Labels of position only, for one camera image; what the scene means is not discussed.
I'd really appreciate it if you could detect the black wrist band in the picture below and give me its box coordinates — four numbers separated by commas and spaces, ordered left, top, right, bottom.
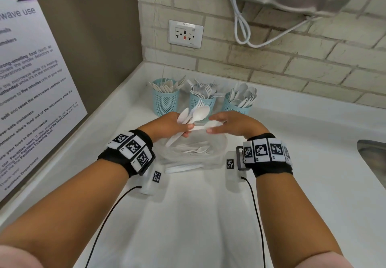
97, 129, 156, 178
236, 133, 294, 178

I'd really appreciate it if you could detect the black left wrist band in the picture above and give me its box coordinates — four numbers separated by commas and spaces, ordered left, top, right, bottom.
97, 129, 156, 178

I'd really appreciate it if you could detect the white cutlery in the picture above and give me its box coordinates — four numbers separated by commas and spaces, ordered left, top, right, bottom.
187, 121, 227, 132

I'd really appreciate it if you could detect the person's right forearm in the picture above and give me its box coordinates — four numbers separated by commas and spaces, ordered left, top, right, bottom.
255, 173, 344, 268

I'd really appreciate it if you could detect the person's pink right sleeve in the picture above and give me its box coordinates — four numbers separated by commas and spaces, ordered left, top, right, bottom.
297, 252, 355, 268

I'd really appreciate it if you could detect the person's left hand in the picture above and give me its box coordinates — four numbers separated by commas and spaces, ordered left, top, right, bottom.
139, 111, 195, 142

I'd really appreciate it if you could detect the bunch of white plastic forks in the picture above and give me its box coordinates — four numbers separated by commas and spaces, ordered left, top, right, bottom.
186, 78, 225, 100

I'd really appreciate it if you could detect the person's left forearm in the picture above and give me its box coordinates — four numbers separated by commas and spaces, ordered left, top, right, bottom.
0, 159, 130, 268

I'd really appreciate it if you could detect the person's pink left sleeve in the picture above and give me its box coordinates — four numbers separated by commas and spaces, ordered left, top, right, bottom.
0, 243, 46, 268

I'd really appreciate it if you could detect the black left camera cable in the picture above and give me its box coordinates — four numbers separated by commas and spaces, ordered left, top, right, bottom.
84, 185, 142, 268

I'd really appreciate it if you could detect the white plastic spoon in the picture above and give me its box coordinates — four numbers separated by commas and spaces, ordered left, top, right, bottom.
185, 105, 211, 126
165, 107, 190, 148

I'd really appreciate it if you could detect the black right camera cable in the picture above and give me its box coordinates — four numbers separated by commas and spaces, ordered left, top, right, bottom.
241, 176, 267, 268

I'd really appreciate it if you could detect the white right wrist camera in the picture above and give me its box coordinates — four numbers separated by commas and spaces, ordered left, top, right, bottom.
225, 151, 248, 184

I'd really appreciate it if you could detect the white plastic fork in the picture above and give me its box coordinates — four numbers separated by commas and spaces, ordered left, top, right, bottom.
187, 99, 205, 119

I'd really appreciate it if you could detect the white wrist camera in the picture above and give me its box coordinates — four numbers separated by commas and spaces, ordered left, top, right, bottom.
140, 163, 165, 195
225, 151, 248, 184

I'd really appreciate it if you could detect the dark sink basin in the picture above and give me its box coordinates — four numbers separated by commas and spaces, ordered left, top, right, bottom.
357, 139, 386, 192

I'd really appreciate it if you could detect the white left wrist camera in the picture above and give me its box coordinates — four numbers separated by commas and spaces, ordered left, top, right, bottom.
140, 163, 165, 195

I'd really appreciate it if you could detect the black right wrist band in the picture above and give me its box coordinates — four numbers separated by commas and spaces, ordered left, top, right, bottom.
236, 133, 294, 178

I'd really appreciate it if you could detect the white wall power outlet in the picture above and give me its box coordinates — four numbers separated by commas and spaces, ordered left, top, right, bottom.
168, 20, 204, 49

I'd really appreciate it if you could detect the person's pink sleeve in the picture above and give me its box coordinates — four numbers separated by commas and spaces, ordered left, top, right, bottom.
297, 252, 355, 268
0, 243, 46, 268

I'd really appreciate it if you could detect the black camera cable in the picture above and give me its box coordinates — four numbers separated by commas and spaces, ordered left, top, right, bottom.
241, 176, 267, 268
84, 185, 142, 268

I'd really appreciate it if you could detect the person's right hand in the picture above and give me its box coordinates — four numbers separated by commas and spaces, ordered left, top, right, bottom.
206, 111, 271, 141

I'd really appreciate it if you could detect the white printed notice poster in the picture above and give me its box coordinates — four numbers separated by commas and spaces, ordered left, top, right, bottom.
0, 0, 88, 202

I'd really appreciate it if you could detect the clear plastic bag of cutlery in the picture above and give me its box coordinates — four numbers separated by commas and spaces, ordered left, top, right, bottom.
158, 132, 228, 174

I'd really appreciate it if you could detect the bunch of white plastic knives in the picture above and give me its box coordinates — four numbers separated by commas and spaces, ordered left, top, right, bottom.
148, 76, 187, 93

